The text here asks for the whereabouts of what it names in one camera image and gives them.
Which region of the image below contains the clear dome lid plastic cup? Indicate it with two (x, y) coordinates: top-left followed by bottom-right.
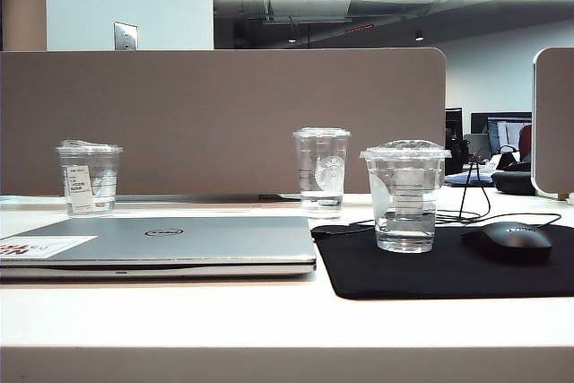
(359, 137), (453, 255)

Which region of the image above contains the clear cup with mermaid logo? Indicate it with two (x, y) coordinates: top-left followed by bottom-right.
(291, 126), (352, 216)

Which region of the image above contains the silver laptop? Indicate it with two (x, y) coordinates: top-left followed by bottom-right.
(0, 215), (318, 281)

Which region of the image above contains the clear cup with paper label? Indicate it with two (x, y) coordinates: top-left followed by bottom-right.
(55, 139), (125, 218)

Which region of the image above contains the wide brown desk partition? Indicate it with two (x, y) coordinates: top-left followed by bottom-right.
(0, 47), (448, 198)

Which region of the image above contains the dark computer monitor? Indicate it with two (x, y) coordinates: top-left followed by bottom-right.
(445, 107), (464, 143)

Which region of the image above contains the blue striped cloth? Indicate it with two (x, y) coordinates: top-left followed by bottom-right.
(444, 170), (497, 188)

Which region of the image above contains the black mouse pad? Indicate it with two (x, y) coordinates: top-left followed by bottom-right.
(309, 220), (574, 300)

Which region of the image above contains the lit computer monitor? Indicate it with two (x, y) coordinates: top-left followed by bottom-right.
(470, 110), (534, 159)

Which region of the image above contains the black pouch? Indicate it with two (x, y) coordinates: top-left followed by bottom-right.
(490, 168), (537, 196)

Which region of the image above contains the black computer mouse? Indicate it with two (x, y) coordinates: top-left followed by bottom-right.
(461, 221), (554, 263)

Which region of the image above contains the red office chair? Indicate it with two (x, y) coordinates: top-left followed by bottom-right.
(518, 123), (534, 162)

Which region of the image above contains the narrow brown desk partition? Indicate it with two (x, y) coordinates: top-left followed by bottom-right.
(531, 46), (574, 201)

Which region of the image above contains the black mouse cable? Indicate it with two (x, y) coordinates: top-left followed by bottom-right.
(312, 161), (562, 235)

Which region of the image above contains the metal wall switch plate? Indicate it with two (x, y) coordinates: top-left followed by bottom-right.
(112, 20), (139, 50)

